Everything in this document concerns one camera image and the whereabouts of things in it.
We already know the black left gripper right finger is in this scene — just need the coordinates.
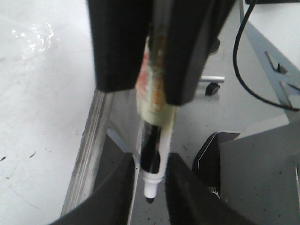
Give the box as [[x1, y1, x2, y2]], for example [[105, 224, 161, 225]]
[[154, 0, 235, 105]]

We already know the white whiteboard marker pen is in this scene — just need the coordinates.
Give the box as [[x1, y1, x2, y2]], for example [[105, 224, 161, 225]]
[[135, 35, 176, 203]]

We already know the black cable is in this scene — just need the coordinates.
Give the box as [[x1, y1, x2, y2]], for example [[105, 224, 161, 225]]
[[232, 0, 300, 111]]

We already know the black chair caster wheel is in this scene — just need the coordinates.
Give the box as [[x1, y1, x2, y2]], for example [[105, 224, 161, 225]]
[[205, 82, 220, 96]]

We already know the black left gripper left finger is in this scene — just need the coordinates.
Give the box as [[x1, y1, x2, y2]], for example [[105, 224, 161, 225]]
[[87, 0, 153, 93]]

